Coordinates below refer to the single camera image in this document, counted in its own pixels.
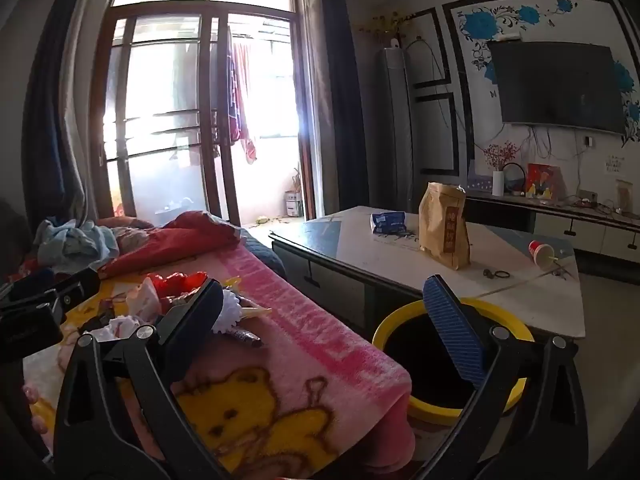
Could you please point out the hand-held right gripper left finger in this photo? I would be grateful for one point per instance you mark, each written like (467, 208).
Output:
(195, 325)

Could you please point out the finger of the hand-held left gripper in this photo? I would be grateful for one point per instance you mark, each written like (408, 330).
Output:
(65, 287)

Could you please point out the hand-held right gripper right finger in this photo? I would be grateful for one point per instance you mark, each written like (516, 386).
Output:
(450, 332)

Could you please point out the white pleated paper liner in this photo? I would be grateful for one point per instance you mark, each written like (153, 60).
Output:
(229, 312)

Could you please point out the dark purple wrapper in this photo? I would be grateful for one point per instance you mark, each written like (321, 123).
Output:
(245, 337)

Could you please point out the white tissue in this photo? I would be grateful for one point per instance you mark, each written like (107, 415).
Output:
(142, 300)

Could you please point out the white paper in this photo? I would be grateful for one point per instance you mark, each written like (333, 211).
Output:
(122, 327)

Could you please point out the yellow rimmed black trash bin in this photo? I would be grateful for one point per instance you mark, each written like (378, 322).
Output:
(430, 405)

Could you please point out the light blue crumpled cloth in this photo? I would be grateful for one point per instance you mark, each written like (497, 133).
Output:
(75, 245)

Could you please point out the white top coffee table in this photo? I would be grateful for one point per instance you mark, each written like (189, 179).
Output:
(500, 280)

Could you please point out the red floral blanket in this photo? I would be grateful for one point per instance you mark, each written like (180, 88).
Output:
(190, 240)

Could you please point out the dark blue quilted cover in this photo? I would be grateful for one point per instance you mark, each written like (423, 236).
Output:
(267, 255)

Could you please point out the brown paper bag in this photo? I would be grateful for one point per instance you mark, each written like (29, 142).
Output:
(442, 230)

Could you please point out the pink cartoon printed blanket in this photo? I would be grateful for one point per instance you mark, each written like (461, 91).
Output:
(310, 330)

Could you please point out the red paper cup with straw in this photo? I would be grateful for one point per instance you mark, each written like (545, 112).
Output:
(540, 251)

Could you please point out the blue plastic packet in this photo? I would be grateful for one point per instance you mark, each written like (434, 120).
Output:
(390, 222)

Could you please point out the white and black television cabinet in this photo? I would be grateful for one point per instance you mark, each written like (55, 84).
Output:
(550, 225)

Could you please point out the white storage box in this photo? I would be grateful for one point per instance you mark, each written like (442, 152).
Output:
(293, 205)

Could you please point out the white vase with red flowers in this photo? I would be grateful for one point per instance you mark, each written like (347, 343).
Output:
(497, 185)

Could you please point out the round black framed ornament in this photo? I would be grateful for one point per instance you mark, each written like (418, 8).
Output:
(515, 185)

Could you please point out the colourful picture board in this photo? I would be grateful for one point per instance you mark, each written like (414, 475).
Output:
(542, 182)

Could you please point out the dark blue and grey curtain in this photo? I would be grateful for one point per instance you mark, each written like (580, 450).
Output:
(55, 110)
(340, 100)

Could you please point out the grey standing air conditioner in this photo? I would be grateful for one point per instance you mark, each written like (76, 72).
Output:
(395, 125)

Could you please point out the brown framed glass door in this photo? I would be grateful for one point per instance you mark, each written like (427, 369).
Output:
(210, 110)

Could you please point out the beige paper packet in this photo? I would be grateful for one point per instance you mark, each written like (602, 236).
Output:
(623, 197)

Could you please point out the hanging red and pink clothes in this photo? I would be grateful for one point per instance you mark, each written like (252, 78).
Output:
(242, 100)

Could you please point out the yellow artificial flowers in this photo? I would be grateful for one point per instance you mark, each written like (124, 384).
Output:
(387, 25)

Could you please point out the white wall socket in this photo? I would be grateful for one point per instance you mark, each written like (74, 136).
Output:
(588, 141)

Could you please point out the white wall note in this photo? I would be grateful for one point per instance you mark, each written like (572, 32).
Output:
(615, 162)

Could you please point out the wall mounted black television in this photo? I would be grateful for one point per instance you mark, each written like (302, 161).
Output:
(555, 85)

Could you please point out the blue flower wall decal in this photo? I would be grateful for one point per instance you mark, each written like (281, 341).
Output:
(482, 22)

